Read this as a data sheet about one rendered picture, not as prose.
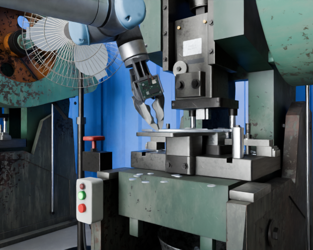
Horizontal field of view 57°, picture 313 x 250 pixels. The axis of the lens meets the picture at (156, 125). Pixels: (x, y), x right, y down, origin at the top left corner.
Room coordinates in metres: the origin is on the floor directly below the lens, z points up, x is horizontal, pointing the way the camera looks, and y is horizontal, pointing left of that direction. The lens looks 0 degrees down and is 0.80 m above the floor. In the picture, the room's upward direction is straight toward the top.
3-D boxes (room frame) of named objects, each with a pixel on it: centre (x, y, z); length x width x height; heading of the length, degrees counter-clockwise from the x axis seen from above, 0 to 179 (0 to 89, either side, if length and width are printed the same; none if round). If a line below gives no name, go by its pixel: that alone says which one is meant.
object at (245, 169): (1.05, -0.17, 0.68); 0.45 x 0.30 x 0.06; 53
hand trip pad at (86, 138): (1.06, 0.23, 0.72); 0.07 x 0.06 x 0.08; 143
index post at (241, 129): (0.84, -0.24, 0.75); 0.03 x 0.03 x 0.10; 53
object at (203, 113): (1.04, -0.17, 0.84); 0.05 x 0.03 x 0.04; 53
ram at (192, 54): (1.01, -0.15, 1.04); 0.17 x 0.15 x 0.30; 143
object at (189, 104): (1.05, -0.18, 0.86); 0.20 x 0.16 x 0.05; 53
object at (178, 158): (0.91, -0.07, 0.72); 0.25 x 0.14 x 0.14; 143
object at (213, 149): (1.05, -0.18, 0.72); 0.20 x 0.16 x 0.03; 53
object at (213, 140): (1.04, -0.17, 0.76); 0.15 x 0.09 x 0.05; 53
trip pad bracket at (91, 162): (1.05, 0.21, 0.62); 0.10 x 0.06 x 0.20; 53
